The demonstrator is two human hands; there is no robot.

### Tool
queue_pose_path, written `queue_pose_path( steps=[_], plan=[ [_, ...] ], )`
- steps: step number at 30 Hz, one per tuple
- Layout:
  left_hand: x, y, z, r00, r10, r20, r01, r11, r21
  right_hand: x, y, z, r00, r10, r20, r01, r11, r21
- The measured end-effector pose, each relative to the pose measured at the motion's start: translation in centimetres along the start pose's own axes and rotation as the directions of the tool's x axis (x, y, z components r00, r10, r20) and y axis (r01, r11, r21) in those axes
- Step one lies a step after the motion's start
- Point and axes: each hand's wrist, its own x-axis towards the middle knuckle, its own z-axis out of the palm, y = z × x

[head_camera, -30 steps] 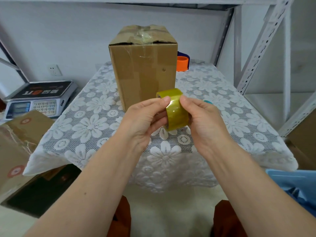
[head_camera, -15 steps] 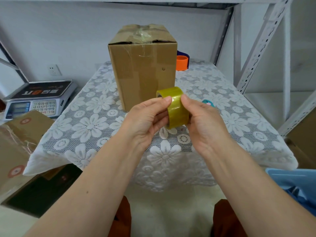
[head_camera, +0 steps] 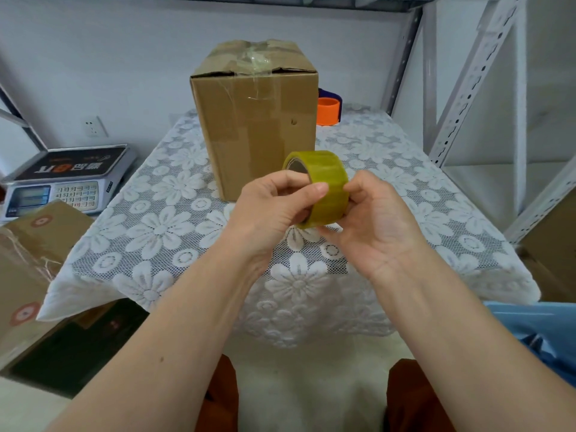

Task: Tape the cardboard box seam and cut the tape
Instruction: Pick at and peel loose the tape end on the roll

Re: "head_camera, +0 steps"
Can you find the person's orange trousers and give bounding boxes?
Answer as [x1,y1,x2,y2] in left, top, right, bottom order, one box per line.
[193,354,456,432]

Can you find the blue plastic bag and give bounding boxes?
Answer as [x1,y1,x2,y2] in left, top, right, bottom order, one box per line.
[484,301,576,388]

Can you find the yellow clear packing tape roll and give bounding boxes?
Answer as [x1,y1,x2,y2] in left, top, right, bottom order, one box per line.
[282,150,350,230]

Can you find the grey electronic weighing scale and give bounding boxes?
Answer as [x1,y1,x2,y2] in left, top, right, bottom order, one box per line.
[0,144,138,221]

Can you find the white wall socket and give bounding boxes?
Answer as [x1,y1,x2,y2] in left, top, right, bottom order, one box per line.
[84,116,109,138]

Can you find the white floral lace tablecloth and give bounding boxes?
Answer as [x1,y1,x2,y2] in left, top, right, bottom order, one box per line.
[36,104,542,349]

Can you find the person's left hand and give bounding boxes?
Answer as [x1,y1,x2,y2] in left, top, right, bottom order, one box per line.
[223,170,329,271]

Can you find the person's right forearm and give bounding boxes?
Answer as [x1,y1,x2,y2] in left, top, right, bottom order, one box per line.
[369,249,576,432]

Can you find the purple tape dispenser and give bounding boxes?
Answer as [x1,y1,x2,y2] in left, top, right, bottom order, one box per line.
[318,87,344,123]

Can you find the person's left forearm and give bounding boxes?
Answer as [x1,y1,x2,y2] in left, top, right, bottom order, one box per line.
[45,240,273,432]

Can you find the grey metal shelf rack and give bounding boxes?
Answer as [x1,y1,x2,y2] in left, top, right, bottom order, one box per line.
[0,0,576,246]

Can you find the plain brown cardboard box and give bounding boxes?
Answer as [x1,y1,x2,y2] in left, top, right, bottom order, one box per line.
[517,188,576,305]

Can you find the taped brown cardboard box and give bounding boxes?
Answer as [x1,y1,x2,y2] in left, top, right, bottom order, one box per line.
[189,39,319,202]

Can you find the person's right hand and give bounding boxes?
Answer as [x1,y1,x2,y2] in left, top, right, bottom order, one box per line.
[317,170,429,285]

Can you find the cardboard box with orange logos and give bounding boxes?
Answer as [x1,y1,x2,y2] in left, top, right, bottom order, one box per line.
[0,200,96,370]

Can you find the black flat box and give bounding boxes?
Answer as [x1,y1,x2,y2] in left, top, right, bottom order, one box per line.
[8,299,150,398]

